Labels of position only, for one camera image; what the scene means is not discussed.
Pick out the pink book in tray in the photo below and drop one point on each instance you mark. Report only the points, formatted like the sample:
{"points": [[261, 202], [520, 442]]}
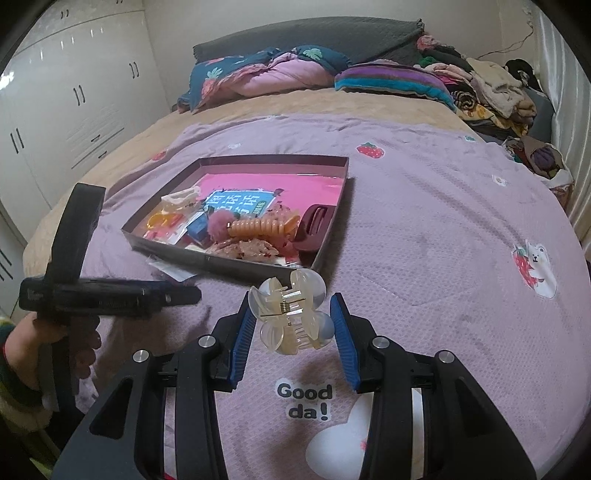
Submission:
{"points": [[250, 195]]}

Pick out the floral chiffon scrunchie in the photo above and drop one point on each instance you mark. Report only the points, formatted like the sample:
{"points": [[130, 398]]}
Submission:
{"points": [[262, 239]]}

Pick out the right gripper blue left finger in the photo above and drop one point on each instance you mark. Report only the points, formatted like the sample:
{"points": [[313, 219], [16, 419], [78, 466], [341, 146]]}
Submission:
{"points": [[121, 436]]}

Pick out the white wardrobe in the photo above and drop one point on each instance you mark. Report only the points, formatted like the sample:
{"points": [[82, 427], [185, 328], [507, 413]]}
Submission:
{"points": [[82, 82]]}

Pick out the dark maroon hair claw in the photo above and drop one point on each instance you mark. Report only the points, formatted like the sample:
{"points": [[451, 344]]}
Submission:
{"points": [[313, 228]]}

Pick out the silver white packet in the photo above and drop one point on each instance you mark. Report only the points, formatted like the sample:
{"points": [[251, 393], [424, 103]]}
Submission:
{"points": [[172, 271]]}

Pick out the grey padded headboard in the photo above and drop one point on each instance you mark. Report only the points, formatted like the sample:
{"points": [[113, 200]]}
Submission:
{"points": [[362, 39]]}

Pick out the white plastic comb clip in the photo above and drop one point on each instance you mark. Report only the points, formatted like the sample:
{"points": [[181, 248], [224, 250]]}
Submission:
{"points": [[179, 200]]}

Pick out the left hand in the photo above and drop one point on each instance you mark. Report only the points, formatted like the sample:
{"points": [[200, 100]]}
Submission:
{"points": [[21, 348]]}

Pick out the yellow bangles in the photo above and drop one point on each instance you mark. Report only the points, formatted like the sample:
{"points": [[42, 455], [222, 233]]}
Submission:
{"points": [[165, 227]]}

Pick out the left forearm striped sleeve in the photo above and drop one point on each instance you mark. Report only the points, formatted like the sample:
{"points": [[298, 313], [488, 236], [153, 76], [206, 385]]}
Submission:
{"points": [[23, 413]]}

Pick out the striped purple teal blanket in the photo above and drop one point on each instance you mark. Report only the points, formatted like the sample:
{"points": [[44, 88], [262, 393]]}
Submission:
{"points": [[386, 77]]}

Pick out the navy pink strawberry quilt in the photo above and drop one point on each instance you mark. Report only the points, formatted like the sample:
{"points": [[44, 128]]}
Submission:
{"points": [[269, 71]]}

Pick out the pink fuzzy pompom clip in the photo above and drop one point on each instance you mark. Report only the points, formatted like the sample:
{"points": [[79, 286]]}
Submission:
{"points": [[217, 225]]}

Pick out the lilac cartoon print blanket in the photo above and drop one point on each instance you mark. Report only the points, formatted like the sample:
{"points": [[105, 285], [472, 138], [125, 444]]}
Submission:
{"points": [[442, 243]]}

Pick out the clear plastic hair claw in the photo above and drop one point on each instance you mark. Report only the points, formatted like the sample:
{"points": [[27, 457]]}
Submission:
{"points": [[290, 315]]}

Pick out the cream striped curtain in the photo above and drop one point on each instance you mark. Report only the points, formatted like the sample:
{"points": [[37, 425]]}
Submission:
{"points": [[568, 88]]}

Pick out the brown shallow cardboard tray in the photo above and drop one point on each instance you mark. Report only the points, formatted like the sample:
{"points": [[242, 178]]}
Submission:
{"points": [[186, 252]]}

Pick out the blue plastic card box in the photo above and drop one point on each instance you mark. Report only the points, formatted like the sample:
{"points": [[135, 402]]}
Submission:
{"points": [[197, 230]]}

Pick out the pile of folded clothes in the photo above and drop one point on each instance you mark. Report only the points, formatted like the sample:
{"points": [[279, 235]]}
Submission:
{"points": [[503, 104]]}

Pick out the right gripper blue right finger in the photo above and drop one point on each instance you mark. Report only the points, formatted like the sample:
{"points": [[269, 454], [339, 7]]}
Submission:
{"points": [[430, 418]]}

